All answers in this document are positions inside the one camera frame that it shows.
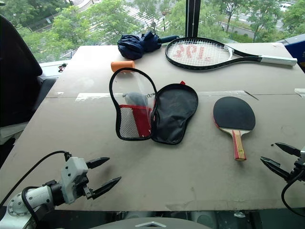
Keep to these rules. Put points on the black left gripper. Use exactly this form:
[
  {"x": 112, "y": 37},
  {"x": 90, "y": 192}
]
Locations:
[{"x": 87, "y": 190}]

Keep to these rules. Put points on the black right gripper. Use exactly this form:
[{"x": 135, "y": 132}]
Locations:
[{"x": 298, "y": 170}]

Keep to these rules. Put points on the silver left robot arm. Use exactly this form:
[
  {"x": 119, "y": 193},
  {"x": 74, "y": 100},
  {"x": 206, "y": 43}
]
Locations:
[{"x": 35, "y": 196}]

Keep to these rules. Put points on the black rubber table tennis paddle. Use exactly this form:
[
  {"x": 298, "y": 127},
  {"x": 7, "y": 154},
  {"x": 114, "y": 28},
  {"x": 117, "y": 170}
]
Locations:
[{"x": 234, "y": 114}]

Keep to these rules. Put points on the black red paddle case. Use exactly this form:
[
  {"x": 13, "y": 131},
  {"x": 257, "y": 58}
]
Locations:
[{"x": 174, "y": 112}]

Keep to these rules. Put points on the black white tennis racket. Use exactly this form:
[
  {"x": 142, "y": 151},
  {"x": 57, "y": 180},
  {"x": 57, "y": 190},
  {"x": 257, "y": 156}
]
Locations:
[{"x": 247, "y": 58}]

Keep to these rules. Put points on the grey robot torso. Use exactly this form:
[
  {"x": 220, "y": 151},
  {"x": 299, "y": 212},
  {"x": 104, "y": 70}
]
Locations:
[{"x": 152, "y": 224}]

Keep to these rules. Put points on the grey soft pouch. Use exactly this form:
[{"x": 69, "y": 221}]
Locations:
[{"x": 134, "y": 98}]

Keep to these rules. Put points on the blue box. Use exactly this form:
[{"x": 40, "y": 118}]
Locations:
[{"x": 296, "y": 48}]

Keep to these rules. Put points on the orange foam cylinder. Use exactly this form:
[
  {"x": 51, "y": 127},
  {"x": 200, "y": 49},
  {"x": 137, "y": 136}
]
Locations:
[{"x": 122, "y": 65}]

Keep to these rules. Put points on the black office chair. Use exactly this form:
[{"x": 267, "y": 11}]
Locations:
[{"x": 16, "y": 83}]

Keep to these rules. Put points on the navy folded umbrella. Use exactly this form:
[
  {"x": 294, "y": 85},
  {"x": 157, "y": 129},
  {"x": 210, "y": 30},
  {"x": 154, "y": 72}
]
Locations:
[{"x": 135, "y": 45}]

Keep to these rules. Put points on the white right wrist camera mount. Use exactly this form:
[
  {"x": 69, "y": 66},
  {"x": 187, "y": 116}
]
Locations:
[{"x": 302, "y": 155}]

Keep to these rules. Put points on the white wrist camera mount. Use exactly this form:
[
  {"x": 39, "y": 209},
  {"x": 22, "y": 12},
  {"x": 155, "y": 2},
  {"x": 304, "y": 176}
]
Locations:
[
  {"x": 302, "y": 155},
  {"x": 72, "y": 176}
]

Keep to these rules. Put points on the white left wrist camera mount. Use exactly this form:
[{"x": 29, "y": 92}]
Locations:
[{"x": 72, "y": 176}]

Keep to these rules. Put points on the black window frame post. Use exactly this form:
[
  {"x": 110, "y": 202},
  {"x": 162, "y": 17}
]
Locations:
[{"x": 192, "y": 16}]

